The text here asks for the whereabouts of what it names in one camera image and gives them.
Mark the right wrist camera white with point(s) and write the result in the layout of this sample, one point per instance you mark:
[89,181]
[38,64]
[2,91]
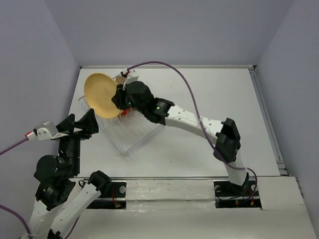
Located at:
[128,76]

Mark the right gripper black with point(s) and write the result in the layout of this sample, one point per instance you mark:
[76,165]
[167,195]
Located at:
[119,96]

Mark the orange round plate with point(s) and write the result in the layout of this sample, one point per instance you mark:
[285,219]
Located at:
[125,112]

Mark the large yellow round plate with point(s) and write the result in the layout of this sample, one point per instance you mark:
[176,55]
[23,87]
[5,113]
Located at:
[98,92]

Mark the clear wire dish rack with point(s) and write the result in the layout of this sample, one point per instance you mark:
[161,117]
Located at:
[128,133]

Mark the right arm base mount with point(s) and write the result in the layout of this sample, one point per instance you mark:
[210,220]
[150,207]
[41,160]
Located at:
[230,196]

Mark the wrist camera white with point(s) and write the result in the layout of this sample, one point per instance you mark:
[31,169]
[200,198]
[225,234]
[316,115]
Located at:
[128,76]
[45,131]

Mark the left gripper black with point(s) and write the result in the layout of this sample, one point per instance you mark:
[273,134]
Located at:
[88,121]

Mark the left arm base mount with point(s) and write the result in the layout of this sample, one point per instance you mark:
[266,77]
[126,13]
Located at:
[114,199]

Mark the beige floral square plate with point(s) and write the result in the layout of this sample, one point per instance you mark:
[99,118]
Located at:
[120,80]

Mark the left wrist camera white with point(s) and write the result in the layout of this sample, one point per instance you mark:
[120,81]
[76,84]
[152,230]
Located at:
[45,131]

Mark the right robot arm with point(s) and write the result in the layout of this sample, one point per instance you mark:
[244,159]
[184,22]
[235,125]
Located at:
[222,135]

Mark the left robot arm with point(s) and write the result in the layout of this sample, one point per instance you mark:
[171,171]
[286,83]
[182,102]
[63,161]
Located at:
[49,220]

